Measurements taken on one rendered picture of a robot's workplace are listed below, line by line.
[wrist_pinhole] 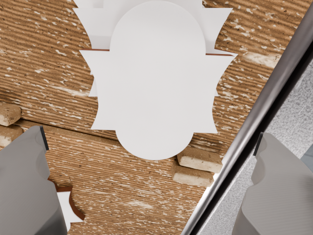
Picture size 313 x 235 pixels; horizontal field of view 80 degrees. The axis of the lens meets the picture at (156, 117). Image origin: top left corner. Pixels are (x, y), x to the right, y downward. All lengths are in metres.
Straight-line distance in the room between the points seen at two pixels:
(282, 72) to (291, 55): 0.02
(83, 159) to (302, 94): 0.32
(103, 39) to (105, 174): 0.20
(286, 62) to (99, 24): 0.22
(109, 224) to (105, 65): 0.31
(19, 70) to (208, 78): 0.21
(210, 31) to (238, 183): 0.27
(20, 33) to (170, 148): 0.20
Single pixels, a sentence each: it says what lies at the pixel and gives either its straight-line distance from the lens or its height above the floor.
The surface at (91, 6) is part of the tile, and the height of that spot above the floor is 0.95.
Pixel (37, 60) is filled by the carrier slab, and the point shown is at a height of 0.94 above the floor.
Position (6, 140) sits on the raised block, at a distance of 0.29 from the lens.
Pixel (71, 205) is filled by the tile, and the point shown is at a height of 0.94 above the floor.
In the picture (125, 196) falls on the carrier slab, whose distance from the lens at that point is 0.34.
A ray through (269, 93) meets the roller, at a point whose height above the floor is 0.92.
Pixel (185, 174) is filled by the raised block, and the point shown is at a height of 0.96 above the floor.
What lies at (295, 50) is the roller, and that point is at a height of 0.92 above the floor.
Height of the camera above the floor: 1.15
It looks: 62 degrees down
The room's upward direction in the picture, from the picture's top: 179 degrees clockwise
